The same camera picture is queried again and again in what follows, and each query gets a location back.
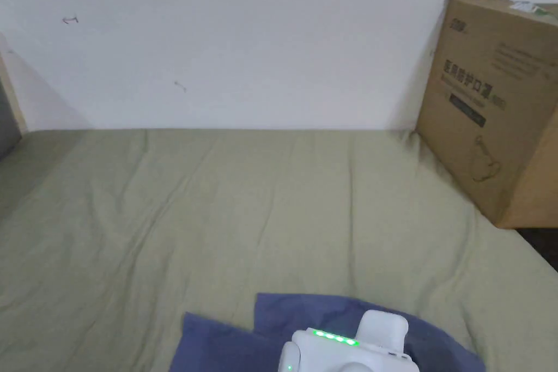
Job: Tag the bed with pale green sheet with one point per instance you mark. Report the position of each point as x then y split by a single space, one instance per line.
218 215

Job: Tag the grey headboard with wooden edge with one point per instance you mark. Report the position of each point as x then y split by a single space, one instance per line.
6 119

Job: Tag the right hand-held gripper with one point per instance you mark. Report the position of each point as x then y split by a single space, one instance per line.
331 354

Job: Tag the dark blue shirt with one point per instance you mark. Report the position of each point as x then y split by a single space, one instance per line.
218 346

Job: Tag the brown cardboard carton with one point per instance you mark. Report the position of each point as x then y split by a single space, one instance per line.
488 97

